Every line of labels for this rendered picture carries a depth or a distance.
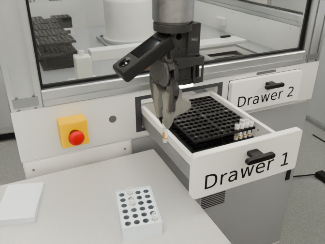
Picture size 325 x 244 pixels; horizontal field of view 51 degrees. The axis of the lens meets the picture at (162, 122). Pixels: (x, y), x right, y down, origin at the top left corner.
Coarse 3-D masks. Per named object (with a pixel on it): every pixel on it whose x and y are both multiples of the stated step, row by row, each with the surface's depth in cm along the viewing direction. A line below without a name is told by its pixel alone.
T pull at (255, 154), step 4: (248, 152) 74; (252, 152) 74; (256, 152) 74; (260, 152) 74; (268, 152) 74; (272, 152) 74; (252, 156) 73; (256, 156) 73; (260, 156) 73; (264, 156) 73; (268, 156) 73; (272, 156) 74; (248, 160) 71; (252, 160) 72; (256, 160) 72; (260, 160) 73; (264, 160) 73; (248, 164) 71; (252, 164) 72
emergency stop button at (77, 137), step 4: (72, 132) 86; (76, 132) 86; (80, 132) 86; (72, 136) 85; (76, 136) 86; (80, 136) 86; (84, 136) 87; (72, 140) 86; (76, 140) 86; (80, 140) 87; (72, 144) 87; (76, 144) 87
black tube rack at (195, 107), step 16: (208, 96) 104; (192, 112) 94; (208, 112) 95; (224, 112) 95; (176, 128) 92; (192, 128) 86; (208, 128) 87; (224, 128) 87; (192, 144) 85; (208, 144) 85; (224, 144) 85
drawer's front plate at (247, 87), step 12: (288, 72) 116; (300, 72) 117; (240, 84) 108; (252, 84) 110; (264, 84) 113; (288, 84) 117; (228, 96) 110; (240, 96) 110; (252, 96) 113; (276, 96) 117; (240, 108) 113; (252, 108) 115
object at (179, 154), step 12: (192, 96) 107; (216, 96) 106; (144, 108) 98; (144, 120) 98; (156, 120) 92; (252, 120) 92; (156, 132) 91; (168, 132) 86; (252, 132) 93; (264, 132) 88; (168, 144) 85; (180, 144) 80; (180, 156) 80; (180, 168) 81
